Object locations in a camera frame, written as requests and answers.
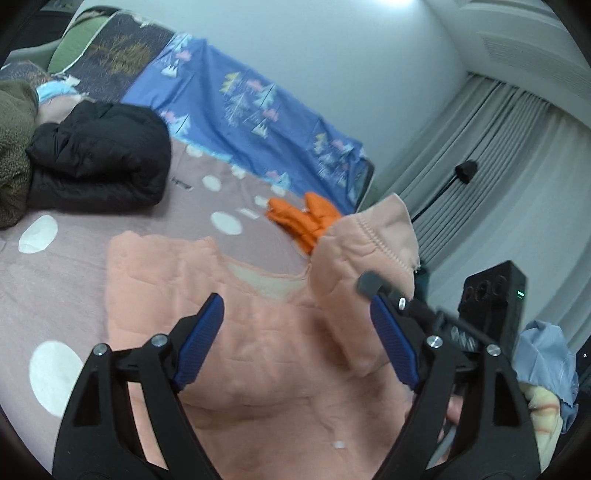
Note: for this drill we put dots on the dark tree print pillow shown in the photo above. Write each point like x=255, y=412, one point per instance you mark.
x=116, y=55

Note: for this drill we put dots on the blue tree print sheet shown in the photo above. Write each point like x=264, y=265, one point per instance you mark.
x=228, y=110

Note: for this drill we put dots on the light blue cloth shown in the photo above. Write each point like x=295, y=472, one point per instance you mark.
x=542, y=358

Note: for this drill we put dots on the mauve polka dot blanket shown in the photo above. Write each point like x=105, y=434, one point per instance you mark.
x=53, y=276

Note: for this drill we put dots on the pink quilted fleece garment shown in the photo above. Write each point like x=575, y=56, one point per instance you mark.
x=297, y=384

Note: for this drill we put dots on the black puffer jacket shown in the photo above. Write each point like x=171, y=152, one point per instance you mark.
x=102, y=158

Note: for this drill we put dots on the black stand with cable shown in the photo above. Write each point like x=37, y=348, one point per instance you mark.
x=463, y=173

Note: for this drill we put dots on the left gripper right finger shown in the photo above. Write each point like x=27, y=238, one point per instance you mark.
x=469, y=419

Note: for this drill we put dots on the olive green fleece garment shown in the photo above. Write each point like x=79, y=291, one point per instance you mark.
x=19, y=106

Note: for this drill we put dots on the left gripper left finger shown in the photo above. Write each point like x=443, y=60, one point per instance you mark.
x=124, y=419

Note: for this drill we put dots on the orange puffer garment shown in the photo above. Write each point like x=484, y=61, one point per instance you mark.
x=306, y=226

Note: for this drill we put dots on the person's hand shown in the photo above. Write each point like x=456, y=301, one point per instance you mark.
x=451, y=423

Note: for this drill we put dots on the green pillow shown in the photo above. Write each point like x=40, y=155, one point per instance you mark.
x=74, y=42

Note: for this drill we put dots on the grey curtain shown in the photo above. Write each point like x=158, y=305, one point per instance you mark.
x=529, y=202

